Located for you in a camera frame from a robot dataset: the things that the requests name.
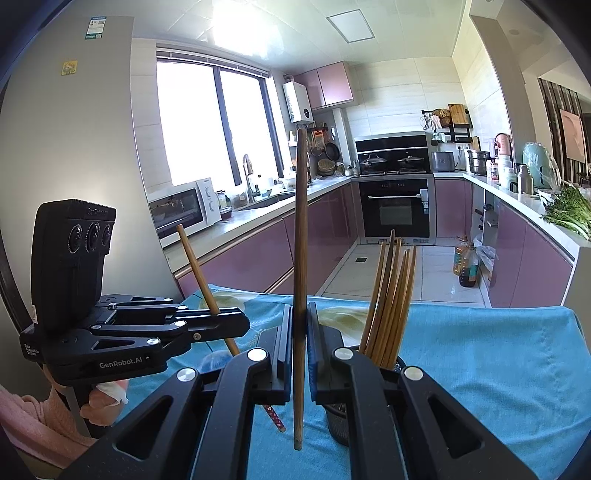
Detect blue floral tablecloth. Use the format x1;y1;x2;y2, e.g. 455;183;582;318
119;286;590;479

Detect black wall shelf rack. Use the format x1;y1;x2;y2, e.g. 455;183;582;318
421;104;473;146

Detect kitchen faucet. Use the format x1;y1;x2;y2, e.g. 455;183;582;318
242;154;254;204

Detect steel stock pot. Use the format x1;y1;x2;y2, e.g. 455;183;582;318
465;149;491;176

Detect pink kettle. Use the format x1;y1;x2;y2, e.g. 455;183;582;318
494;133;513;159

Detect white microwave oven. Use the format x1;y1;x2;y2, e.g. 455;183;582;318
147;178;221;248

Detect silver toaster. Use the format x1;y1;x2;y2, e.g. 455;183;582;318
432;151;456;172

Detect grey refrigerator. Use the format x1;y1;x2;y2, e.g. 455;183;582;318
1;12;180;300

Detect cooking oil bottle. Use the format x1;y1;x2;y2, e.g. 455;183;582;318
453;235;470;276

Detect pink upper cabinets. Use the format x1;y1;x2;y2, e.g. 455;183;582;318
294;62;355;110

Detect hanging black pan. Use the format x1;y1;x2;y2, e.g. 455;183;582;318
325;142;341;162

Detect green vegetables bunch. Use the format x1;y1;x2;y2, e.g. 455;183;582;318
540;183;591;241

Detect wooden chopstick red floral end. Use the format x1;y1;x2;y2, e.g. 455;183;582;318
378;249;410;367
176;224;287;433
387;246;417;369
372;231;402;366

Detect light green appliance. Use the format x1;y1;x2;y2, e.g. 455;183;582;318
522;142;561;191

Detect black built-in oven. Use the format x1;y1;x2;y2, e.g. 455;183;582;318
353;174;436;245

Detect pink sleeve left forearm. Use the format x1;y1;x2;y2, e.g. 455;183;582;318
1;368;95;469

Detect dark wooden chopstick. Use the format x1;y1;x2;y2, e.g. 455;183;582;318
293;127;308;451

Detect purple kitchen cabinets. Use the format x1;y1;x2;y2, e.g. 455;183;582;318
189;173;587;307

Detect person's left hand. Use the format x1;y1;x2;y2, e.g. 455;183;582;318
43;363;130;428

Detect black mesh utensil holder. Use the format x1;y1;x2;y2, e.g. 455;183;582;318
324;356;407;447

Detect black stove hood unit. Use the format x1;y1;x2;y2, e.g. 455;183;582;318
355;131;433;175

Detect dark sauce bottle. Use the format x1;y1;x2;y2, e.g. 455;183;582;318
459;245;480;288

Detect white water heater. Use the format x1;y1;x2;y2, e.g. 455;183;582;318
283;81;314;124

